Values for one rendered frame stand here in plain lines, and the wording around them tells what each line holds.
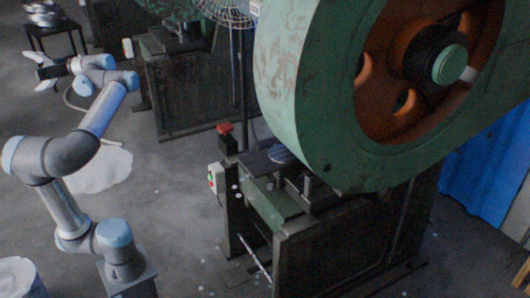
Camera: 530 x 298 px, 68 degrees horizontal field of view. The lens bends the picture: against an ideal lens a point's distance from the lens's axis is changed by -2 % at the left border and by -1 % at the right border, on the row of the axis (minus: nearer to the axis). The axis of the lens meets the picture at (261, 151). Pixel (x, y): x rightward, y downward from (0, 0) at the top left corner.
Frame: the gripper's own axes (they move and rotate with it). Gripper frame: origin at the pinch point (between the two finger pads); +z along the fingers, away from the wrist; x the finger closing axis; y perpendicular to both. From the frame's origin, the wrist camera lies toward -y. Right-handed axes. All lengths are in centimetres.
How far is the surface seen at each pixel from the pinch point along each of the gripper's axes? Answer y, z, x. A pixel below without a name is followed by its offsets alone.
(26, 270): -17, 19, -83
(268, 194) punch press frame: -1, -90, -56
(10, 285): -25, 21, -84
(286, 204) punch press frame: -5, -97, -58
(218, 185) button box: 14, -65, -59
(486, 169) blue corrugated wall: 74, -199, -86
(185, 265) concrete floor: 21, -37, -111
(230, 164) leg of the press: 17, -71, -51
